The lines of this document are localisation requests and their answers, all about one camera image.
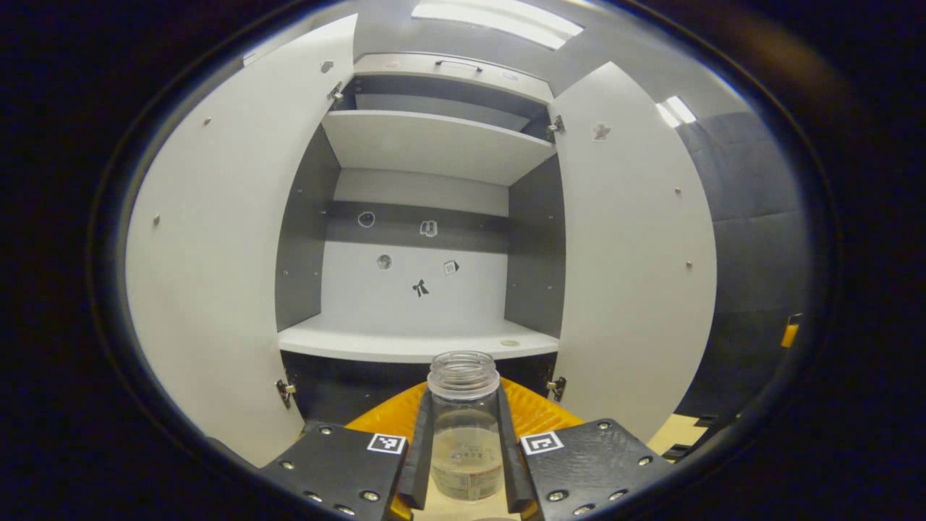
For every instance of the white cabinet shelf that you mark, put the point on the white cabinet shelf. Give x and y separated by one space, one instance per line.
376 344
434 145

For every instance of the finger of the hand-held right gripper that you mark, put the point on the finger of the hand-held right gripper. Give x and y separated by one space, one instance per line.
790 334

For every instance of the black quilted curtain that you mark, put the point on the black quilted curtain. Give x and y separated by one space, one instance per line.
752 239

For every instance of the grey cabinet top panel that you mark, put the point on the grey cabinet top panel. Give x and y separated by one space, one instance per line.
434 78

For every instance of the large ceiling light panel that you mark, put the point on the large ceiling light panel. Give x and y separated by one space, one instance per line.
499 20

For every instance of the grey cabinet door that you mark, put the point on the grey cabinet door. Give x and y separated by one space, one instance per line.
217 253
629 275

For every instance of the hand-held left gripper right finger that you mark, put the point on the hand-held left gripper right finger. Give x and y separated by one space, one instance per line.
586 463

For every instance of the small ceiling light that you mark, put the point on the small ceiling light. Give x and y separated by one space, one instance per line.
676 111

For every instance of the metal door hinge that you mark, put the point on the metal door hinge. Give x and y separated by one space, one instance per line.
284 391
336 91
555 388
555 124

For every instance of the clear plastic bottle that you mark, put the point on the clear plastic bottle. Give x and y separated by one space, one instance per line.
466 449

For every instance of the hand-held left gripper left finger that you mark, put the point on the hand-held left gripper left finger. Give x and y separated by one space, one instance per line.
340 463

